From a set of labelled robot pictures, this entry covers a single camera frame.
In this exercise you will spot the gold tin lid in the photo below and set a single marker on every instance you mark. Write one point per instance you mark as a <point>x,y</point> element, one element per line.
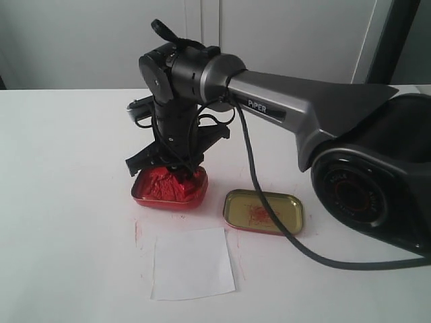
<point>243,210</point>

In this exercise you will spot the red ink pad tin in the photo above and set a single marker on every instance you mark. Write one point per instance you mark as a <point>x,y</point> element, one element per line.
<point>157,188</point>

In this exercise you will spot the white paper sheet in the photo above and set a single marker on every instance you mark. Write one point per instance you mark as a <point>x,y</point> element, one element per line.
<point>191,265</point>

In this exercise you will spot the red stamp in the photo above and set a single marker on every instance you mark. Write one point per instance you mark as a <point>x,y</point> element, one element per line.
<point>182,175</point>

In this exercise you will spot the dark vertical post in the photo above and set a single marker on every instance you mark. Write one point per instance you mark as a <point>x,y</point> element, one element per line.
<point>402,56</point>

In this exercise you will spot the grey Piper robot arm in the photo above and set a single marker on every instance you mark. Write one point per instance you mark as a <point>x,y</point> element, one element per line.
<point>366,146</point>

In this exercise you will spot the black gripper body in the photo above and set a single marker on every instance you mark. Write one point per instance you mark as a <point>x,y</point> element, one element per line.
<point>179,141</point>

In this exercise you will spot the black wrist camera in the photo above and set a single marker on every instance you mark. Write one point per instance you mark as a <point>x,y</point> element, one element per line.
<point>141,109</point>

